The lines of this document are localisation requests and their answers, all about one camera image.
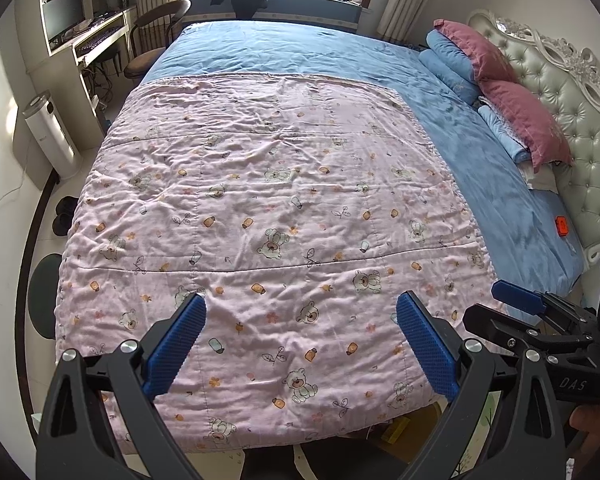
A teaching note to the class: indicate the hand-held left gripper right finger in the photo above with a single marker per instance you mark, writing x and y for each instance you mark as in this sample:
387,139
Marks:
427,347

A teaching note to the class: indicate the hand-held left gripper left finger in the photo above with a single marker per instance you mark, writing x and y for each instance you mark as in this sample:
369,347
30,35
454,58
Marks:
177,345

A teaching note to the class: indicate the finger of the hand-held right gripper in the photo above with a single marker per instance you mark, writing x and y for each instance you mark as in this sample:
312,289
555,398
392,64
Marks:
517,295
495,322

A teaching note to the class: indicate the person's right hand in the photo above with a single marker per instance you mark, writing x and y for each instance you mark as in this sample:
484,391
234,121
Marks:
592,422

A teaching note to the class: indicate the small orange device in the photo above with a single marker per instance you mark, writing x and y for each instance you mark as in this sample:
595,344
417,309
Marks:
562,226

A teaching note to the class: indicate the white cloth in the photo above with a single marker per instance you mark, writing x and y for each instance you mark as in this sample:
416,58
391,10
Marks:
540,177

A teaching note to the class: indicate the black round stool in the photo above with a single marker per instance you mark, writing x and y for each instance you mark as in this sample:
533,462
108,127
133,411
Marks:
45,297

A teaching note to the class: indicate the person's dark trouser leg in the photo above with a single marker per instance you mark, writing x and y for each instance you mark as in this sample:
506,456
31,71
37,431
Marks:
340,460

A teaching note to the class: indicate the maroon pillow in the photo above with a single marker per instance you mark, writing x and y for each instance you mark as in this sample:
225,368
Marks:
530,120
480,50

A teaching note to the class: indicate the pink printed blanket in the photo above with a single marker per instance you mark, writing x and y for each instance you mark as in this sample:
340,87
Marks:
230,160

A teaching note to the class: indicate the white air purifier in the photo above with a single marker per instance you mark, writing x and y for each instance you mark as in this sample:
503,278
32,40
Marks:
52,135

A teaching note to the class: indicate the dark wooden chair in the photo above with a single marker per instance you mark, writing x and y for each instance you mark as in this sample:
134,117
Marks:
145,62

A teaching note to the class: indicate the white desk shelf unit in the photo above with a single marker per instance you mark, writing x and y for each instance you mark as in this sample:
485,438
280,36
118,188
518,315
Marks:
65,67

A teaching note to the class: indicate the black keyboard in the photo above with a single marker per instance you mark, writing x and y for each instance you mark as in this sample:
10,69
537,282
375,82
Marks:
100,40

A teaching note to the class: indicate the blue bedsheet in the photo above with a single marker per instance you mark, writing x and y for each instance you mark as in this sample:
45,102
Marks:
280,45

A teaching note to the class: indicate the black computer monitor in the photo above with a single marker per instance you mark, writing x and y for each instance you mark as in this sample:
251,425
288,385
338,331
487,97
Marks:
65,14

